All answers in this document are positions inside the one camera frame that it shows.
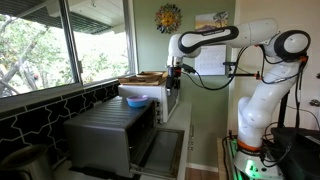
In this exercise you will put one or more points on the blue plastic bowl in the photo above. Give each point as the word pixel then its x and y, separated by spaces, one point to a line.
pixel 137 104

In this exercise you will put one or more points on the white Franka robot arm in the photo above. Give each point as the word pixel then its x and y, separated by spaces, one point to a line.
pixel 256 110

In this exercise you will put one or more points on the black equipment box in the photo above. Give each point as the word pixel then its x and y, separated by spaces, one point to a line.
pixel 296 153

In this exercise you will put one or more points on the silver toaster oven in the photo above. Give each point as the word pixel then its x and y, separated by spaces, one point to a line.
pixel 100 136

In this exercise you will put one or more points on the white microwave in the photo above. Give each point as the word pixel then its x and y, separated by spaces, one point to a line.
pixel 143 90

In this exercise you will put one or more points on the white wall calendar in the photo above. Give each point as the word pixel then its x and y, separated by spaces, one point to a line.
pixel 213 61

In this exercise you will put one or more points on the black clamp bar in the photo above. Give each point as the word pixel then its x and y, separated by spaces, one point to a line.
pixel 241 75

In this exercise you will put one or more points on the purple plastic bowl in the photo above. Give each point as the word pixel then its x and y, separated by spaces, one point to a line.
pixel 137 98

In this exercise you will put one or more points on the grey window frame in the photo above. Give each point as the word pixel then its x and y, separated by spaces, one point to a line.
pixel 71 50

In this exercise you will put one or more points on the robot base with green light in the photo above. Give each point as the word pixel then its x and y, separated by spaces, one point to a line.
pixel 256 168

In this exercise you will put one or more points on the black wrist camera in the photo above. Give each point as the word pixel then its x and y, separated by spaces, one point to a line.
pixel 188 69

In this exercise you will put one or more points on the black upright pole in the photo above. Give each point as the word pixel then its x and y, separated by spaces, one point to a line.
pixel 283 110

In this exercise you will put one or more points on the glass toaster oven door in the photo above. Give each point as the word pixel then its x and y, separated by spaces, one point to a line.
pixel 163 150

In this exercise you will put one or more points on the colourful sun wall ornament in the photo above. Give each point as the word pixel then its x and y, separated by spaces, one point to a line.
pixel 168 18

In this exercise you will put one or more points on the wooden bowl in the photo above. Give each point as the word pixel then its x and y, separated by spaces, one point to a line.
pixel 149 74

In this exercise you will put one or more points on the metal pot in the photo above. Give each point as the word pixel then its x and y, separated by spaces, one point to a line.
pixel 25 163

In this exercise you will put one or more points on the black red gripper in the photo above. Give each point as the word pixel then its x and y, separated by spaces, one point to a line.
pixel 173 76

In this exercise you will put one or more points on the metal door knob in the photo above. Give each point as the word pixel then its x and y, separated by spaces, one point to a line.
pixel 314 102

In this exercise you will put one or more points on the landscape wall picture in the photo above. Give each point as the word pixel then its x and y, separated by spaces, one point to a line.
pixel 210 21

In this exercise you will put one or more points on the wooden serving tray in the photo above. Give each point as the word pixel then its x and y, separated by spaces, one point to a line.
pixel 133 81

